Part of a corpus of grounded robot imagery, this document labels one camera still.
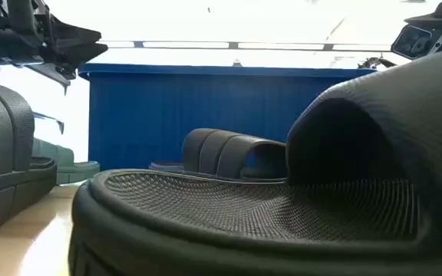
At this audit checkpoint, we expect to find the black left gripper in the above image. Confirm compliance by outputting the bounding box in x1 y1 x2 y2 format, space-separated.
0 0 109 96

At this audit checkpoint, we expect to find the black ridged-strap slide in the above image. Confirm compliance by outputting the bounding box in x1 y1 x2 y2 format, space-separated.
0 80 58 241
148 128 288 183

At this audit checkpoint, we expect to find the light green slide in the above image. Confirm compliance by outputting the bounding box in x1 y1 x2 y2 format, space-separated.
31 137 101 186

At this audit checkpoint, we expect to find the black smooth-strap slide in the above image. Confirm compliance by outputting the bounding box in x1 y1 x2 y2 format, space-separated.
68 44 442 276

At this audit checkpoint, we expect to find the blue plastic bin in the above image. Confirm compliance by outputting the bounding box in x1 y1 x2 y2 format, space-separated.
78 63 378 179

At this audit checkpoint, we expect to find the black ceiling-mounted device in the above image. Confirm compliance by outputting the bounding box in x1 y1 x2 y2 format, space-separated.
357 56 397 71

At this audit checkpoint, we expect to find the long ceiling light strip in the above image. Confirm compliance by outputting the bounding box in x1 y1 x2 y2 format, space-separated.
97 39 393 53

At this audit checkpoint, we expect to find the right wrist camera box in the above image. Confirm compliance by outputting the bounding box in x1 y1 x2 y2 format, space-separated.
391 25 435 61

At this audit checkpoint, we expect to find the dark window rail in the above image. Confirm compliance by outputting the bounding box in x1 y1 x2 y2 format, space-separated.
32 111 65 136

